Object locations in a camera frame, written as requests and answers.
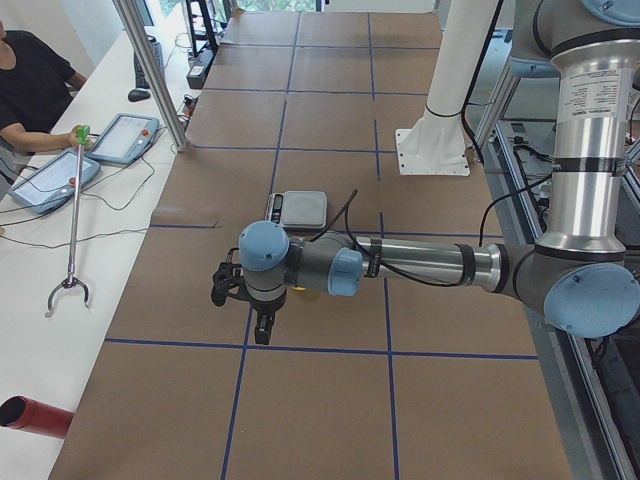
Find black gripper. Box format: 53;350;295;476
211;247;250;305

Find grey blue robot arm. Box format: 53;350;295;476
211;1;639;344

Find silver digital kitchen scale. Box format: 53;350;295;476
265;191;327;230

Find blue teach pendant far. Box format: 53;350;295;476
87;113;160;166

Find blue teach pendant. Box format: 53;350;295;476
8;149;78;214
87;113;160;166

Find blue teach pendant near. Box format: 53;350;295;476
8;149;78;214

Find black computer mouse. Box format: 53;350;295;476
127;88;151;103

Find black keyboard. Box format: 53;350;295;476
133;38;164;90

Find red tube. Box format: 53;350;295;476
1;396;74;439

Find person in black shirt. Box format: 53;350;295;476
1;28;87;156

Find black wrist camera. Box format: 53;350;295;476
254;311;275;345

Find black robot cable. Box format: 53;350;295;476
319;188;551;289

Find green handled reacher grabber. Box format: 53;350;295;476
45;125;90;318

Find white pedestal column base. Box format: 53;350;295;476
395;0;502;176

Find aluminium frame post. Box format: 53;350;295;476
113;0;188;153

